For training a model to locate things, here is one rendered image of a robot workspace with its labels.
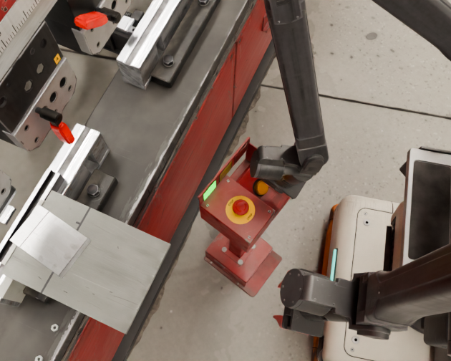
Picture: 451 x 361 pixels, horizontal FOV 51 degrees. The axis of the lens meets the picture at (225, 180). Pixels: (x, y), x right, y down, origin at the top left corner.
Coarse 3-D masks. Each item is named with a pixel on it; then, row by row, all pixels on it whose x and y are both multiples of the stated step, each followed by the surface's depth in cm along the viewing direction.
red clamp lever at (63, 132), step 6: (36, 108) 72; (42, 108) 71; (48, 108) 72; (42, 114) 71; (48, 114) 71; (54, 114) 71; (60, 114) 72; (48, 120) 71; (54, 120) 71; (60, 120) 72; (54, 126) 74; (60, 126) 74; (66, 126) 75; (54, 132) 76; (60, 132) 75; (66, 132) 76; (60, 138) 78; (66, 138) 77; (72, 138) 79
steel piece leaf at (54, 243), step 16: (48, 224) 90; (64, 224) 90; (32, 240) 89; (48, 240) 89; (64, 240) 89; (80, 240) 89; (32, 256) 88; (48, 256) 88; (64, 256) 88; (64, 272) 87
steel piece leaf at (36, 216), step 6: (36, 210) 91; (42, 210) 91; (30, 216) 91; (36, 216) 91; (42, 216) 91; (24, 222) 90; (30, 222) 90; (36, 222) 91; (24, 228) 90; (30, 228) 90; (18, 234) 90; (24, 234) 90; (12, 240) 89; (18, 240) 89; (24, 240) 89
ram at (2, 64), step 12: (0, 0) 57; (12, 0) 58; (48, 0) 65; (0, 12) 57; (36, 12) 64; (48, 12) 66; (24, 24) 62; (36, 24) 65; (24, 36) 63; (12, 48) 62; (0, 60) 61; (12, 60) 63; (0, 72) 62
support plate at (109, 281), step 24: (72, 216) 91; (96, 216) 91; (96, 240) 90; (120, 240) 90; (144, 240) 90; (24, 264) 88; (96, 264) 88; (120, 264) 88; (144, 264) 88; (48, 288) 86; (72, 288) 87; (96, 288) 87; (120, 288) 87; (144, 288) 87; (96, 312) 85; (120, 312) 85
